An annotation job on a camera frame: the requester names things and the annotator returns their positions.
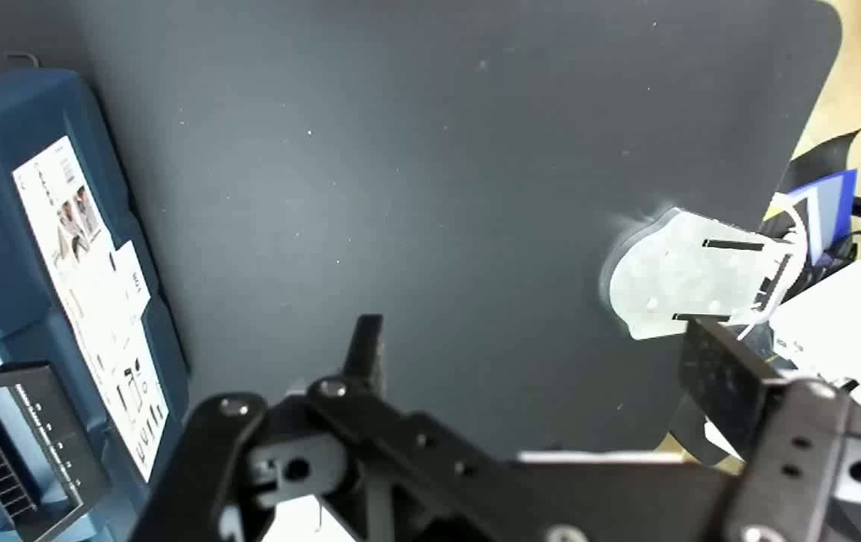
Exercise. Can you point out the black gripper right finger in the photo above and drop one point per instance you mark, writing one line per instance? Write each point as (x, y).
(729, 384)

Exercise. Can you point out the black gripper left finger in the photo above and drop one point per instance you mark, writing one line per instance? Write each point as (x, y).
(363, 366)

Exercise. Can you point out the blue plastic briefcase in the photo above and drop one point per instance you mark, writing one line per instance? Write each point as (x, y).
(94, 384)

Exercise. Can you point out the blue and white papers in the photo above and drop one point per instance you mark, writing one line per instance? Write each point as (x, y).
(820, 328)

